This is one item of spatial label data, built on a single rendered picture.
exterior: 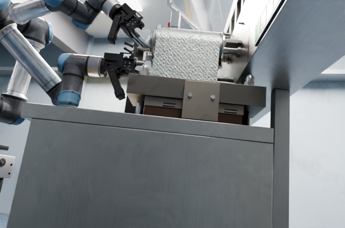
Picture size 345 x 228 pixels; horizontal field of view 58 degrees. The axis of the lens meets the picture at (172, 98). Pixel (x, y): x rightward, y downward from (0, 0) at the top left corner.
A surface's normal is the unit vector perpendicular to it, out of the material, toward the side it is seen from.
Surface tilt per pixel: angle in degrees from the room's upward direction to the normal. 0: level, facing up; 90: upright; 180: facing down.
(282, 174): 90
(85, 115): 90
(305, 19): 180
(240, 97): 90
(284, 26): 180
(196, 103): 90
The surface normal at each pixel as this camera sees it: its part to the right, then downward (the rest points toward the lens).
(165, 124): 0.00, -0.26
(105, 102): -0.25, -0.28
